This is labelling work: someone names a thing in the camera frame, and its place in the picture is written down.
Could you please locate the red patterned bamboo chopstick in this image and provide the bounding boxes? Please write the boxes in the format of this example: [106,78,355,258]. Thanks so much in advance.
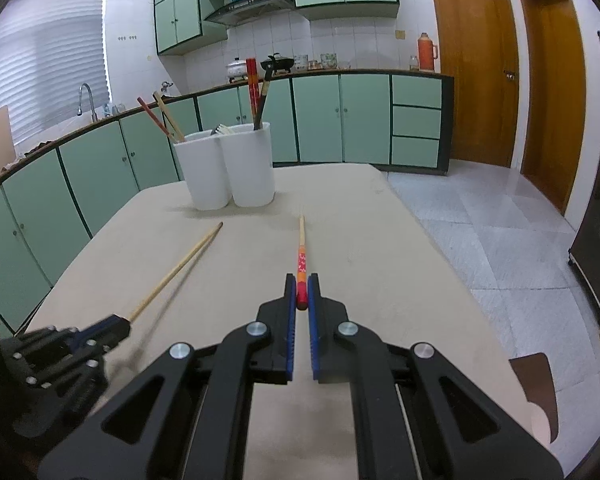
[246,58,260,124]
[136,96,176,143]
[297,216,309,311]

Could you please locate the long black chopstick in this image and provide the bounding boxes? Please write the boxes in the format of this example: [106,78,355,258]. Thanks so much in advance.
[253,64,274,131]

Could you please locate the green lower kitchen cabinets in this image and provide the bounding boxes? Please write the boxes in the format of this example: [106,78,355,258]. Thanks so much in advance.
[0,69,455,336]

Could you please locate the brown chair back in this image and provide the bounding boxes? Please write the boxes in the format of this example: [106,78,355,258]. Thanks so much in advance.
[509,352,559,446]

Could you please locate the chrome sink faucet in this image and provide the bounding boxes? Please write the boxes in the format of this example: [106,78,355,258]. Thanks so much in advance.
[76,82,100,123]

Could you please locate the white left utensil holder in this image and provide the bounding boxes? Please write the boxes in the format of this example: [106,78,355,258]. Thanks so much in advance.
[174,130,232,211]

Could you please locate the white utensil holder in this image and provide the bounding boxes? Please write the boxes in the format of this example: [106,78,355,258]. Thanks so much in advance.
[174,130,232,211]
[220,122,275,208]

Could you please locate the white right utensil holder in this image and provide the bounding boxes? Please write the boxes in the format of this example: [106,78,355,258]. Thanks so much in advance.
[220,122,275,208]

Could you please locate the white window blinds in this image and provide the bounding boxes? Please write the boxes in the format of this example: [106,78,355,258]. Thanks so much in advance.
[0,0,110,143]

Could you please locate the white cooking pot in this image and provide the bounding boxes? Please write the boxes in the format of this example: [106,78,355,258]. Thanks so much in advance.
[226,58,248,84]

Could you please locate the black wok with lid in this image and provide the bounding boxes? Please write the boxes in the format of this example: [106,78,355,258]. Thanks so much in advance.
[260,52,294,74]

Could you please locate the brown wooden door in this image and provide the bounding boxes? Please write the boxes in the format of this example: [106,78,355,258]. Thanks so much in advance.
[520,0,586,214]
[434,0,519,167]

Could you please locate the orange thermos flask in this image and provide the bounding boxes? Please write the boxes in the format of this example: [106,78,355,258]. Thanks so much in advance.
[417,32,438,72]

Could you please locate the black range hood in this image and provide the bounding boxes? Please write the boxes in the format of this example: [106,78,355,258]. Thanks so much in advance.
[204,0,296,27]

